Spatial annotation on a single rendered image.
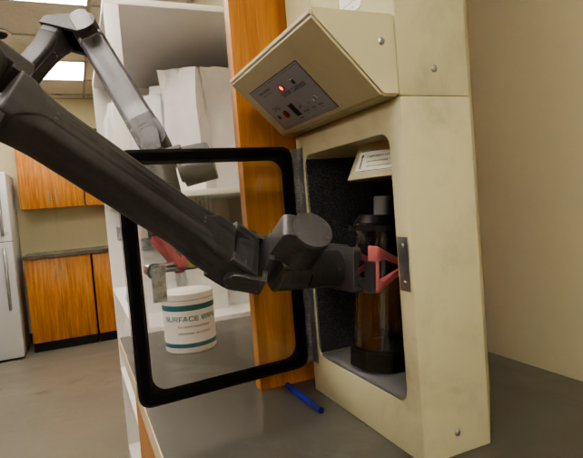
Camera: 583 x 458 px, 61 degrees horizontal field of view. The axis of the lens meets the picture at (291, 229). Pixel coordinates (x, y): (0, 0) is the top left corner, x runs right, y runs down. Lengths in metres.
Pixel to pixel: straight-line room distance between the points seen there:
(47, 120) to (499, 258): 0.90
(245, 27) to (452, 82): 0.44
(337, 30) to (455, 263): 0.33
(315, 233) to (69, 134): 0.31
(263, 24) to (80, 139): 0.53
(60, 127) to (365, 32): 0.36
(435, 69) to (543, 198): 0.45
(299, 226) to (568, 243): 0.55
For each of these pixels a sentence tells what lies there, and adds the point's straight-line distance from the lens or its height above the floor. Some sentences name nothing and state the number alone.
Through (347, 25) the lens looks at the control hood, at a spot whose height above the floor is 1.49.
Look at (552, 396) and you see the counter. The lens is 0.96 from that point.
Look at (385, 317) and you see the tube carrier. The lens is 0.78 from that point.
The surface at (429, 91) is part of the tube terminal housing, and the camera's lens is 0.67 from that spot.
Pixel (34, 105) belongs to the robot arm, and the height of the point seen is 1.41.
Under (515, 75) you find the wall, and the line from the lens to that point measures 1.10.
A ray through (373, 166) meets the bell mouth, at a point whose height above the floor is 1.33.
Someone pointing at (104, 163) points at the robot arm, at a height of 1.35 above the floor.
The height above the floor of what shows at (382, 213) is 1.26.
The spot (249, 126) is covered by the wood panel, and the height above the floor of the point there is 1.44.
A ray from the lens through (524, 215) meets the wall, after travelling 1.08.
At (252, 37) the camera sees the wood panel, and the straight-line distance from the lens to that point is 0.99.
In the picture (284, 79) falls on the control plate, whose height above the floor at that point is 1.47.
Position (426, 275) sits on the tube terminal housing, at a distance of 0.66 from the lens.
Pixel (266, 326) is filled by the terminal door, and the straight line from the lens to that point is 0.88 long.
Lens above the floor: 1.29
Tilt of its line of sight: 3 degrees down
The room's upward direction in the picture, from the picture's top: 5 degrees counter-clockwise
